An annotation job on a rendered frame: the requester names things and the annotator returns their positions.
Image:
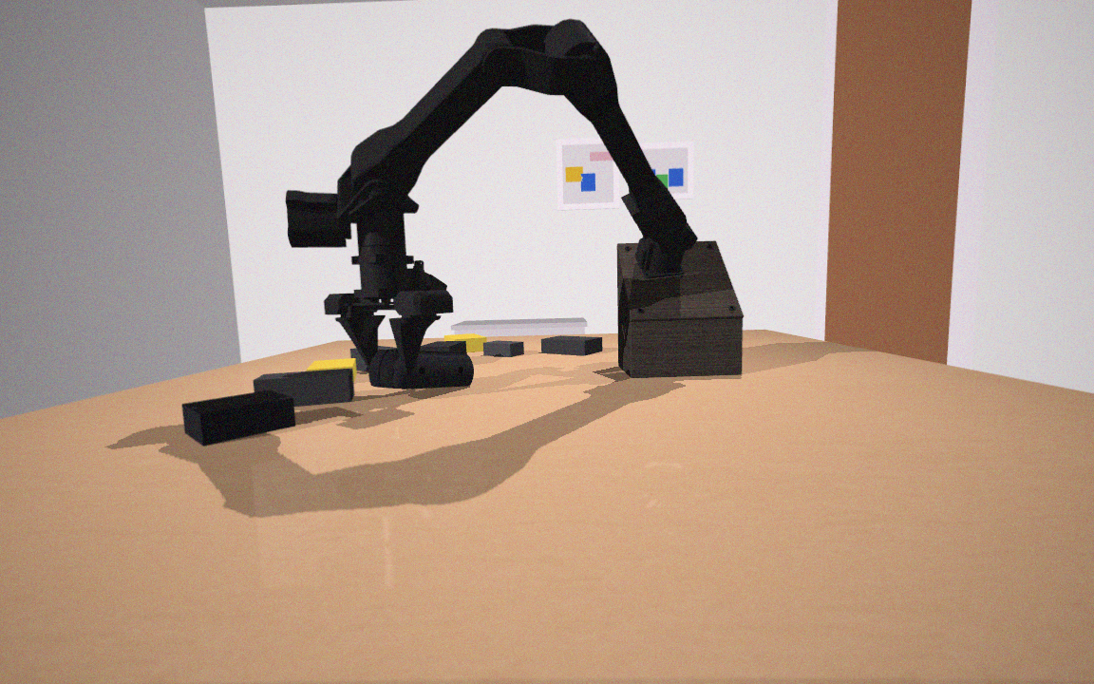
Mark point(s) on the dark grey rounded unit with white label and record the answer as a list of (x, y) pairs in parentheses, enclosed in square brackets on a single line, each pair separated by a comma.
[(433, 369)]

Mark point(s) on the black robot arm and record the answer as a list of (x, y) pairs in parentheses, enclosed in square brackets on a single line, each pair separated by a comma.
[(561, 59)]

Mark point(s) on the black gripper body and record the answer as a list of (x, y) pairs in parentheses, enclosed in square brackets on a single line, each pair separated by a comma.
[(383, 271)]

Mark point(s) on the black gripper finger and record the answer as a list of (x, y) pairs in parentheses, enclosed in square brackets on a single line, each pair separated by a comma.
[(363, 331), (409, 334)]

